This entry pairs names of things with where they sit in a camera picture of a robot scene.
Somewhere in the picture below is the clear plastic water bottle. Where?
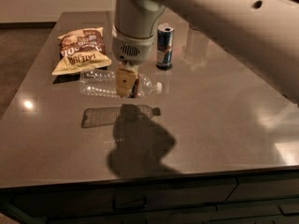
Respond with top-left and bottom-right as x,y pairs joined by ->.
79,70 -> 163,98

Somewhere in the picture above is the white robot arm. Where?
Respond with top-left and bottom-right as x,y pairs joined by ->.
112,0 -> 299,104

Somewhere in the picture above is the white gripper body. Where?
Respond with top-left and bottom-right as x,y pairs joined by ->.
112,27 -> 154,65

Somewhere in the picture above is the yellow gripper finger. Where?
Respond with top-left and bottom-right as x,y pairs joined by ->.
115,63 -> 138,97

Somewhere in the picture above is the dark drawer handle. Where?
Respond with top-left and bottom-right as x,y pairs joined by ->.
112,195 -> 148,212

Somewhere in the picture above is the yellow brown chip bag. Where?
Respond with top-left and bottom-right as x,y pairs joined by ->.
52,27 -> 111,76

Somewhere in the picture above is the blue silver energy drink can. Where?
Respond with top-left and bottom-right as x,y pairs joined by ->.
156,23 -> 175,70

